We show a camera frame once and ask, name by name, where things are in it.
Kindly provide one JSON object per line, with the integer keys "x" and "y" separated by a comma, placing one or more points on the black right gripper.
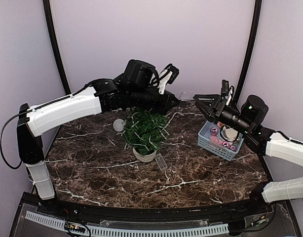
{"x": 216, "y": 98}

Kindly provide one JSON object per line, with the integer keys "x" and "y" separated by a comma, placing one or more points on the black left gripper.
{"x": 168, "y": 105}

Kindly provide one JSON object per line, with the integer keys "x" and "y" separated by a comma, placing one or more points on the clear string light garland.
{"x": 172, "y": 131}

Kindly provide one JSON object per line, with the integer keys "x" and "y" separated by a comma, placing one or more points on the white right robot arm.
{"x": 280, "y": 147}

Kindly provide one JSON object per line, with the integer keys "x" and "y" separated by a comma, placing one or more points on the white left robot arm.
{"x": 34, "y": 121}

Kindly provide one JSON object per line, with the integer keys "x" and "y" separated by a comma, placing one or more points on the small green christmas tree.
{"x": 143, "y": 130}

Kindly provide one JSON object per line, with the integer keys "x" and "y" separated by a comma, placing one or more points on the white tree pot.
{"x": 144, "y": 158}

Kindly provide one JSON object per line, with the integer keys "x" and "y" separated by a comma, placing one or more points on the blue plastic basket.
{"x": 219, "y": 144}

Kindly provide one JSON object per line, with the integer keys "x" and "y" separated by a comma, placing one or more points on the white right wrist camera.
{"x": 227, "y": 92}

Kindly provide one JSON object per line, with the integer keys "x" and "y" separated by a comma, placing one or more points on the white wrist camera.
{"x": 167, "y": 76}
{"x": 227, "y": 92}

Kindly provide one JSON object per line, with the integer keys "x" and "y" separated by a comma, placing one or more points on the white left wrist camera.
{"x": 167, "y": 76}

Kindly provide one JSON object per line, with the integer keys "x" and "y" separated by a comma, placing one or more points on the white cable duct strip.
{"x": 95, "y": 231}

